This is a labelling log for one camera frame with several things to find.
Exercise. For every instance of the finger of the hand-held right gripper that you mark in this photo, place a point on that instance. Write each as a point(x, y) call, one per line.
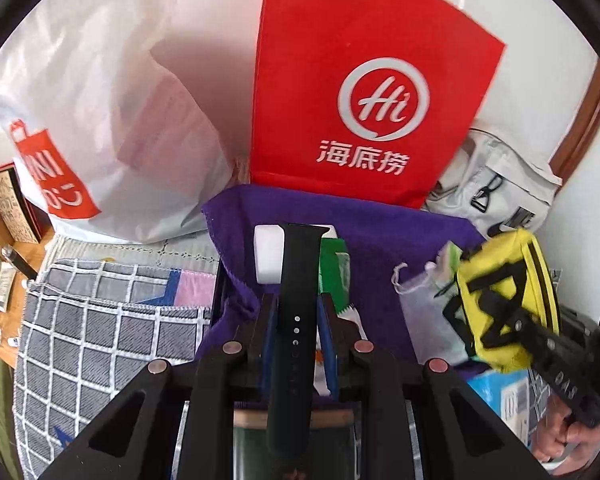
point(522, 332)

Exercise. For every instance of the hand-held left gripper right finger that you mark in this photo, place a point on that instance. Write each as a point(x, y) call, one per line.
point(327, 350)

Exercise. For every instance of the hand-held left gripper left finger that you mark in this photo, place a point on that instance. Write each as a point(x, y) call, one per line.
point(269, 350)

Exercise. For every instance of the green foil packet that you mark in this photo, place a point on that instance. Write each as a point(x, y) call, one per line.
point(334, 270)

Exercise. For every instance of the white sponge block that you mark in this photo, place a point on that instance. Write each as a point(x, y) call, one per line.
point(269, 255)

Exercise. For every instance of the clear plastic bag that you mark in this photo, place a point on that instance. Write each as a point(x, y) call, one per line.
point(425, 310)

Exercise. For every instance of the light green wipes pack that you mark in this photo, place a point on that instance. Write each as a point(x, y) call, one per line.
point(447, 262)

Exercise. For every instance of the person's right hand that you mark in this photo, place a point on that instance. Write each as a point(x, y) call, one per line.
point(560, 435)

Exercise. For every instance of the blue tissue pack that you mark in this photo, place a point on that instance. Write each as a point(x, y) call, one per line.
point(500, 405)

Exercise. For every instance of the purple towel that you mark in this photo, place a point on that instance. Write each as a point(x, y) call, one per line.
point(380, 240)

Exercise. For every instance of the grey sling bag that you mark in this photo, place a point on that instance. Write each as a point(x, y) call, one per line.
point(500, 180)

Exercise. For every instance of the checked grey tablecloth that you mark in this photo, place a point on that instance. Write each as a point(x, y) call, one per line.
point(105, 340)

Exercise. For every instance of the small dark bottle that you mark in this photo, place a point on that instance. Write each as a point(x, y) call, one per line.
point(20, 262)

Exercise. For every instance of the white cream tube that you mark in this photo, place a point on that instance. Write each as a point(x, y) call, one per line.
point(2, 287)

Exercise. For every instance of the patterned book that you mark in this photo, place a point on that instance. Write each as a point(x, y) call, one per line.
point(17, 205)

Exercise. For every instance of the red paper bag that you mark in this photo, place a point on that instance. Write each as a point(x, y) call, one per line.
point(370, 60)

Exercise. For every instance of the white plastic shopping bag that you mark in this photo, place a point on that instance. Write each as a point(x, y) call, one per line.
point(105, 85)

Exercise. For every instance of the wooden door frame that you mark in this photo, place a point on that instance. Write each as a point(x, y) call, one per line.
point(585, 120)

